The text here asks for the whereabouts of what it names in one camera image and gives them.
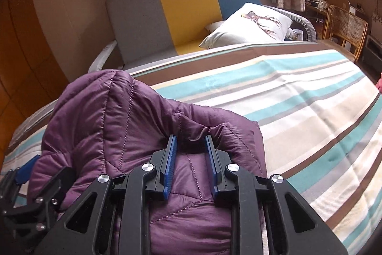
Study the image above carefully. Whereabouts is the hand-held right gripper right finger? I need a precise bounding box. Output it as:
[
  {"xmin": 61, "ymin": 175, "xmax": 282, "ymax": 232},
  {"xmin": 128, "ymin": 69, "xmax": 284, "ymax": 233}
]
[{"xmin": 204, "ymin": 135, "xmax": 349, "ymax": 255}]

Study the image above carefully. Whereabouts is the grey yellow blue sofa chair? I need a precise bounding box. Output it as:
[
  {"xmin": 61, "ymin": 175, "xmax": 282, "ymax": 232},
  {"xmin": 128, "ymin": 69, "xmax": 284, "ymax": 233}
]
[{"xmin": 88, "ymin": 0, "xmax": 264, "ymax": 74}]

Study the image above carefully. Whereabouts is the cluttered wooden desk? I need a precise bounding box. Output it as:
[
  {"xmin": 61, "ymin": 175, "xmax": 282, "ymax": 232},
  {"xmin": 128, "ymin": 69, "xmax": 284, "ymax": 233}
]
[{"xmin": 304, "ymin": 0, "xmax": 374, "ymax": 40}]

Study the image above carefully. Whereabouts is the striped bed sheet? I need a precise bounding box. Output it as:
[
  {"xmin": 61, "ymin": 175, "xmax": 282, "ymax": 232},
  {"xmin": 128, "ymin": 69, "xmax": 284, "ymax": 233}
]
[{"xmin": 2, "ymin": 41, "xmax": 382, "ymax": 255}]

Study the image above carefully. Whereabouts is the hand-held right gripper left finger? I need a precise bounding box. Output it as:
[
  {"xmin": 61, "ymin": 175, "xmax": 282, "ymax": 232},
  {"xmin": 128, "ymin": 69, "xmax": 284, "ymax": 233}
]
[{"xmin": 34, "ymin": 134, "xmax": 179, "ymax": 255}]

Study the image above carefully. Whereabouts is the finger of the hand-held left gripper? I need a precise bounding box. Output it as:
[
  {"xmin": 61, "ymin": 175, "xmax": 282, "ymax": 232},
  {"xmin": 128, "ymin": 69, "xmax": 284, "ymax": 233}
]
[
  {"xmin": 0, "ymin": 155, "xmax": 41, "ymax": 208},
  {"xmin": 2, "ymin": 166, "xmax": 77, "ymax": 247}
]

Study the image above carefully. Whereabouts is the grey padded rail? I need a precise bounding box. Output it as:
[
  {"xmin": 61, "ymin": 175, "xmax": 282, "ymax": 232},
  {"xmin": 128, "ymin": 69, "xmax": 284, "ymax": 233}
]
[{"xmin": 263, "ymin": 4, "xmax": 317, "ymax": 42}]

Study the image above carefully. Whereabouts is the rattan chair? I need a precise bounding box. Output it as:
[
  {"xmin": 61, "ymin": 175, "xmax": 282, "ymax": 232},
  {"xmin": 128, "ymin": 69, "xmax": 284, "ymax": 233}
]
[{"xmin": 322, "ymin": 5, "xmax": 369, "ymax": 63}]

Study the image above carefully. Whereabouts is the white printed pillow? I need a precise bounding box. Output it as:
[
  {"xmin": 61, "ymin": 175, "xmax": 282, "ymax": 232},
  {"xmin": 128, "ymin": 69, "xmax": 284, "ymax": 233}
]
[{"xmin": 199, "ymin": 2, "xmax": 294, "ymax": 49}]

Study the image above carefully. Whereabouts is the grey storage box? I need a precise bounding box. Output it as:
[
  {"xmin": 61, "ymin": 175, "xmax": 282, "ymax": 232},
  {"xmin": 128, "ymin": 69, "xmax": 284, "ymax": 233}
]
[{"xmin": 365, "ymin": 34, "xmax": 382, "ymax": 66}]

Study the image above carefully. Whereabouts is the wooden wardrobe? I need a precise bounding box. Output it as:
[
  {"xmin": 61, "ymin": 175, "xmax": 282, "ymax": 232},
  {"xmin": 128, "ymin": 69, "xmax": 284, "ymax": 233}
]
[{"xmin": 0, "ymin": 0, "xmax": 71, "ymax": 155}]

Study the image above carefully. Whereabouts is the purple quilted down jacket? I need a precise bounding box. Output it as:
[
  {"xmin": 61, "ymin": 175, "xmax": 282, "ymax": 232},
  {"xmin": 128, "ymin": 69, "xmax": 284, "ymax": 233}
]
[{"xmin": 27, "ymin": 69, "xmax": 268, "ymax": 255}]

